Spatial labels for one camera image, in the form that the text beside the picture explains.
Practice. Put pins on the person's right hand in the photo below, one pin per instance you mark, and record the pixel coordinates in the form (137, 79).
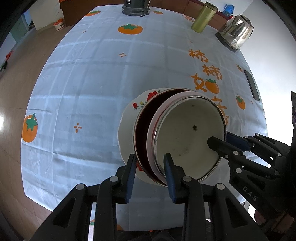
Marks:
(260, 220)

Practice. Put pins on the black smartphone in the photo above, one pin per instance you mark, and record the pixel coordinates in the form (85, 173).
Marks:
(252, 85)

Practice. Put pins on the white enamel bowl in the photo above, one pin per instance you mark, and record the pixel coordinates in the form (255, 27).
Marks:
(189, 136)

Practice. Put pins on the dark wood sideboard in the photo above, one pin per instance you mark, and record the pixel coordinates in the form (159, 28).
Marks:
(75, 10)

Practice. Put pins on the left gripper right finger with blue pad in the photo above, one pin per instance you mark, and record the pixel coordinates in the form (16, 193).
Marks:
(186, 190)

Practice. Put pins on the blue thermos jug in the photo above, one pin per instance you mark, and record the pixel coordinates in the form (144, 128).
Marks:
(228, 10)

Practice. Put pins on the stainless steel bowl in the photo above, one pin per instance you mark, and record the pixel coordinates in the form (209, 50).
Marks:
(152, 101)

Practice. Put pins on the white plate red flowers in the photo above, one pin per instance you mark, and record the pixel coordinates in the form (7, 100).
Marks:
(127, 122)

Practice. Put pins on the stainless electric kettle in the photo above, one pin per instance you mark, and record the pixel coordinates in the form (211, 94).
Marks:
(235, 32)

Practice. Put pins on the black steel thermos jug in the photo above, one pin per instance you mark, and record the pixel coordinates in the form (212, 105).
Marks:
(136, 7)

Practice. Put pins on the white orange bucket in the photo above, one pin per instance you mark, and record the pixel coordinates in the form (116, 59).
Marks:
(59, 24)

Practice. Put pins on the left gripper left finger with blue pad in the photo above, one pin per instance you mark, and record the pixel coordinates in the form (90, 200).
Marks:
(114, 190)

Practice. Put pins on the green thermos bottle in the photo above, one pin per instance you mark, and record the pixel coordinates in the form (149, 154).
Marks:
(206, 14)

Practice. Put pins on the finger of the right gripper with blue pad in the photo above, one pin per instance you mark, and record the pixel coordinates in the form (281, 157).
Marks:
(235, 156)
(264, 147)

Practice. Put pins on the light blue persimmon tablecloth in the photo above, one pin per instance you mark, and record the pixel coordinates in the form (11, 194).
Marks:
(100, 68)

